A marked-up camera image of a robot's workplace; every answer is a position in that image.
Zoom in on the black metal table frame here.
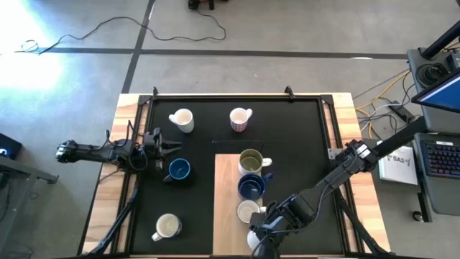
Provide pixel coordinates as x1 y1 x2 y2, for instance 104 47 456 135
77 86 392 259

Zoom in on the grey desk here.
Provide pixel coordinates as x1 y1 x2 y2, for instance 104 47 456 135
0 155 60 253

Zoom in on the pink patterned white mug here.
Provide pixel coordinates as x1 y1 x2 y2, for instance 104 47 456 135
229 106 254 133

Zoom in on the black diagonal support bar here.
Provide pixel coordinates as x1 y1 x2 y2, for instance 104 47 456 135
373 117 428 159

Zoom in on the light wooden board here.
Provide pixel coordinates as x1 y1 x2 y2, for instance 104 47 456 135
213 153 267 256

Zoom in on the plain white mug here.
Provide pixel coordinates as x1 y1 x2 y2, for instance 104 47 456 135
167 107 196 135

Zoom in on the grey cart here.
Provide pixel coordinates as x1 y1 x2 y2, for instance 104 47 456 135
406 46 460 217

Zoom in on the black pole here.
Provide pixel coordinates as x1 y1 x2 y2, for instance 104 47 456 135
420 21 460 60

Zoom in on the black device with blue light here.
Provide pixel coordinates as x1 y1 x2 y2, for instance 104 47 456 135
0 132 23 160

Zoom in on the black and orange object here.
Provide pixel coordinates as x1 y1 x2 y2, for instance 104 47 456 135
187 0 216 11

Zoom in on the cream mug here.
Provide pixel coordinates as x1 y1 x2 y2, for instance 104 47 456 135
151 212 183 242

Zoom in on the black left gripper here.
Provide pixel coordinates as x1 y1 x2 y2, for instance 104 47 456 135
142 133 183 172

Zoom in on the yellow cable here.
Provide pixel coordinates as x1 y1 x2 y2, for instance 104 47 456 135
354 70 410 112

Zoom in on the black backlit keyboard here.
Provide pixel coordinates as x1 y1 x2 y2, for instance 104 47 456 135
420 140 460 180

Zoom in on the white mug blue interior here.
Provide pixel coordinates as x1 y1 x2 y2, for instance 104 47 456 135
236 199 267 224

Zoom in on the black table mat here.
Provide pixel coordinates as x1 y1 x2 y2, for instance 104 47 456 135
129 97 345 256

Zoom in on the long black floor cable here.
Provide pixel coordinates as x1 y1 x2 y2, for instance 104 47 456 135
14 9 227 55

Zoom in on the small coiled cable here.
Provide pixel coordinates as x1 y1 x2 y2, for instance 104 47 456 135
20 39 40 52

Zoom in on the coiled black cable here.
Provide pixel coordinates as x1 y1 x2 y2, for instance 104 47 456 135
415 63 450 87

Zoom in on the white paper box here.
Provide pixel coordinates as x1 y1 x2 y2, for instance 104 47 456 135
377 140 420 186

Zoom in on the black power strip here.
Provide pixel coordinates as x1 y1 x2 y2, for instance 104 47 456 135
390 100 416 123

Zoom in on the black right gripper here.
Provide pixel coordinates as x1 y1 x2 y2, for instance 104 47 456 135
247 201 298 259

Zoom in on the computer monitor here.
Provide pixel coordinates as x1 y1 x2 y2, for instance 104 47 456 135
411 70 460 114

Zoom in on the olive green mug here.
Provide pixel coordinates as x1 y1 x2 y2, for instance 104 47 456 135
237 148 273 176

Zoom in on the wide dark blue mug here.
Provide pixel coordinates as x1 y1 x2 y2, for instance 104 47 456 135
236 172 275 201

